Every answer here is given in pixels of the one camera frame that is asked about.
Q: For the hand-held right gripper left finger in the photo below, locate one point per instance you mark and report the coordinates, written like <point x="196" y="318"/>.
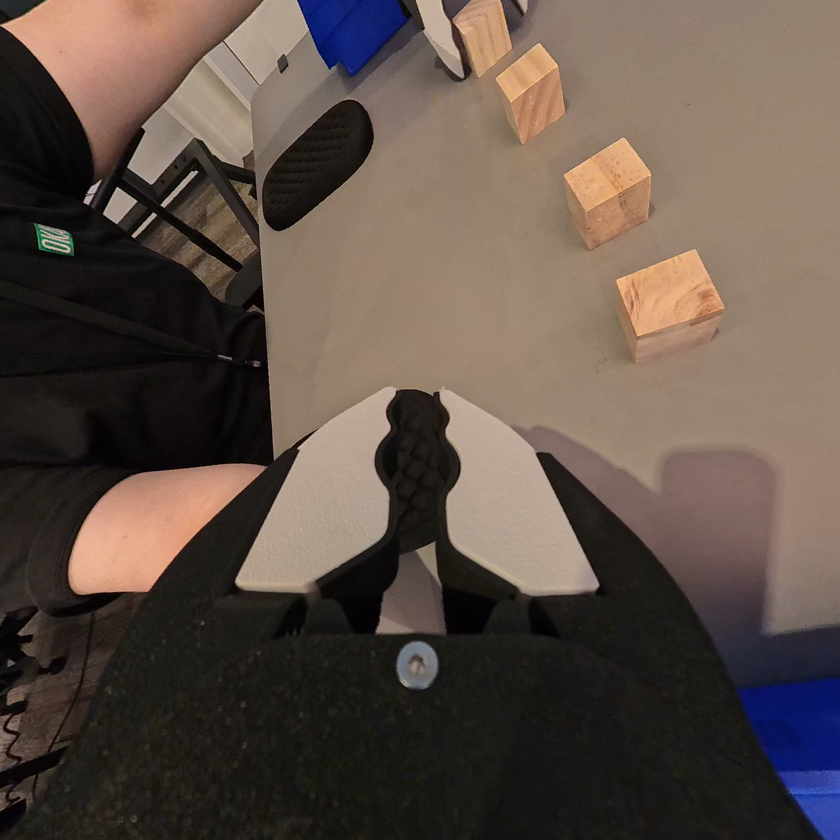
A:
<point x="315" y="512"/>

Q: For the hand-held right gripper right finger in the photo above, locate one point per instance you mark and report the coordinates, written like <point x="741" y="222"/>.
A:
<point x="518" y="512"/>

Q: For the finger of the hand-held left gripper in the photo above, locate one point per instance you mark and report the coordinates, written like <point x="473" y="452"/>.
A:
<point x="518" y="6"/>
<point x="439" y="26"/>

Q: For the light wooden cube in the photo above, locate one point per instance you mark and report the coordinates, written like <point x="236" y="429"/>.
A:
<point x="484" y="36"/>
<point x="669" y="302"/>
<point x="607" y="193"/>
<point x="531" y="92"/>

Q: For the blue plastic bin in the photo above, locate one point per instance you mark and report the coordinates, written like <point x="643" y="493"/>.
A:
<point x="800" y="741"/>
<point x="354" y="33"/>

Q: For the person's right forearm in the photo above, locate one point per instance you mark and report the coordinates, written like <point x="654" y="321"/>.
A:
<point x="164" y="525"/>

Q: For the person's left forearm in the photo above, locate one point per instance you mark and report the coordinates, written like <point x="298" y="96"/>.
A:
<point x="131" y="59"/>

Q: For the black zip jacket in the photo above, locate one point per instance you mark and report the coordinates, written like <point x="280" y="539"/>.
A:
<point x="98" y="394"/>

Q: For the black metal table frame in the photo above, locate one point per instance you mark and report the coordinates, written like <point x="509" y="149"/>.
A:
<point x="226" y="165"/>

